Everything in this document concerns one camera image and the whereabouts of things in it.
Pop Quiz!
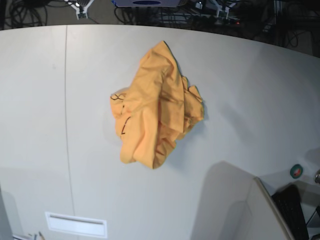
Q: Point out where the orange t-shirt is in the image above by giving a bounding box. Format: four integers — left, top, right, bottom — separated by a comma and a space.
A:
110, 41, 205, 169

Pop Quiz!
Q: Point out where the white partition panel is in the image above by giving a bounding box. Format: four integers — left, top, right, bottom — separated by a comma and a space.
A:
191, 161, 294, 240

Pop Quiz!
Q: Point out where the white table slot plate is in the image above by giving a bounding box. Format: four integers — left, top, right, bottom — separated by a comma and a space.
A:
45, 212, 108, 239

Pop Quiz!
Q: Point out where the green tape roll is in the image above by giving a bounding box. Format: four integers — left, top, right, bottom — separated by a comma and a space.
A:
289, 164, 304, 179

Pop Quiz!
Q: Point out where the black keyboard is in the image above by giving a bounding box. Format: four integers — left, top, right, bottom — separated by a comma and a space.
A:
271, 184, 309, 240

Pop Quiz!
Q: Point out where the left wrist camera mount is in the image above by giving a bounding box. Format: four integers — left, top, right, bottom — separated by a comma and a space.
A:
215, 4, 230, 19

